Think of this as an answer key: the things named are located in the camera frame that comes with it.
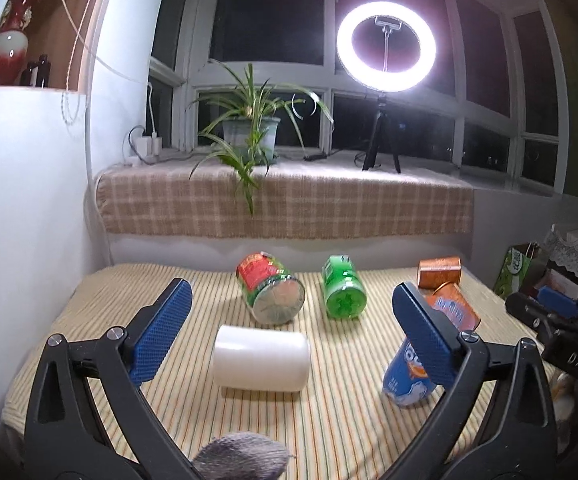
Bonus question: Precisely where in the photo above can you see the blue orange Arctic Ocean cup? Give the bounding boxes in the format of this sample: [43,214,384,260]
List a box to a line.
[382,338,437,408]

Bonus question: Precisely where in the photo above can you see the copper paper cup near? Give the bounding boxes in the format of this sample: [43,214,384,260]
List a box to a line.
[426,283,481,330]

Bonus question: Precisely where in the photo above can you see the copper paper cup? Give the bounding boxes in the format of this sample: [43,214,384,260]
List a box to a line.
[426,283,481,330]
[417,256,463,289]

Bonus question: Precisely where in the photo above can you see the copper paper cup far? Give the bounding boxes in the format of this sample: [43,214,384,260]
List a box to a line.
[417,256,463,289]

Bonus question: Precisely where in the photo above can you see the white plastic cup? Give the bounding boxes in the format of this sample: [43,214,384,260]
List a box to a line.
[211,325,311,393]

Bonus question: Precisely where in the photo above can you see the green tea bottle cup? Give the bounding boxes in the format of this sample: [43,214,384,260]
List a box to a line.
[321,255,367,320]

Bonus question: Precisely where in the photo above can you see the green red label cup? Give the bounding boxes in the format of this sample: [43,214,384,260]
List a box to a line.
[235,252,305,326]

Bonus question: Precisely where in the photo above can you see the grey knitted sleeve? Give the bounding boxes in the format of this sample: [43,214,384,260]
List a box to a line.
[191,432,291,479]

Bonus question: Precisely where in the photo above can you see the striped table cloth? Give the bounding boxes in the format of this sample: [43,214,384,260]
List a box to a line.
[0,261,560,480]

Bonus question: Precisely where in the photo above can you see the plaid beige cushion cloth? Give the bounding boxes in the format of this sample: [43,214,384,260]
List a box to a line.
[96,162,475,240]

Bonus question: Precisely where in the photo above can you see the white power adapter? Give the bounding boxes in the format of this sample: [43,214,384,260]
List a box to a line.
[132,134,162,162]

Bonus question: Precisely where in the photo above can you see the potted spider plant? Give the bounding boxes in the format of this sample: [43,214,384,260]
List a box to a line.
[196,58,335,214]

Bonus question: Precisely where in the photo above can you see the black light tripod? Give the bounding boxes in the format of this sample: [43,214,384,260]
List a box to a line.
[362,93,402,174]

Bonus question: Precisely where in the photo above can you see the red white ceramic vase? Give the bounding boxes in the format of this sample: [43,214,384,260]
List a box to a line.
[0,0,40,86]

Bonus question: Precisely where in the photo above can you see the white ring light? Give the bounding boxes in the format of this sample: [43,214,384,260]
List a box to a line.
[336,1,438,93]

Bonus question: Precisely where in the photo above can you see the white hanging cable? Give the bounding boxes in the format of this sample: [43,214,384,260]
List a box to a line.
[53,0,153,126]

